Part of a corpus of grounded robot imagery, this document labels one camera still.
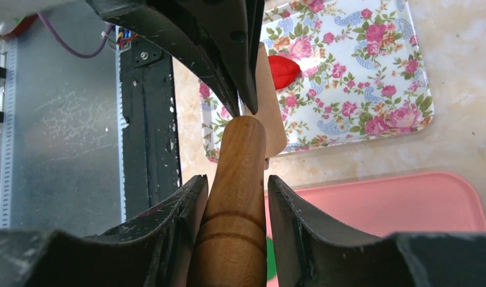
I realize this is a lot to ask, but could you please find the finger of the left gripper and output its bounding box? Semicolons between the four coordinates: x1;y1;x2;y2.
88;1;240;116
178;1;265;114

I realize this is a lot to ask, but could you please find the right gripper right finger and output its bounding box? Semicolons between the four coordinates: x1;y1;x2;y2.
268;175;486;286

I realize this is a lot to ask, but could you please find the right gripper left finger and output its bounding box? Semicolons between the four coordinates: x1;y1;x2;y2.
0;175;208;286

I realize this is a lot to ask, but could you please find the red dough piece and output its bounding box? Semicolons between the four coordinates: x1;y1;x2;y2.
268;55;301;90

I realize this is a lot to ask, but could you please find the wooden rolling pin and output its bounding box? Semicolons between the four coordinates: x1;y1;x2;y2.
186;41;288;287

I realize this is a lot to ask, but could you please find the green dough disc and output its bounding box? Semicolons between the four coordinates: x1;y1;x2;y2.
266;237;277;282

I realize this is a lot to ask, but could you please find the pink plastic tray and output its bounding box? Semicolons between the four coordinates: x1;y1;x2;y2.
264;171;486;287

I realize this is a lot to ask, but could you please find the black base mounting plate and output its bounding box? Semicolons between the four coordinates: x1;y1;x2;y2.
116;28;182;220

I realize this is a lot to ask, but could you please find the floral rectangular tray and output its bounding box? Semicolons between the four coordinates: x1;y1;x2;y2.
198;0;435;164

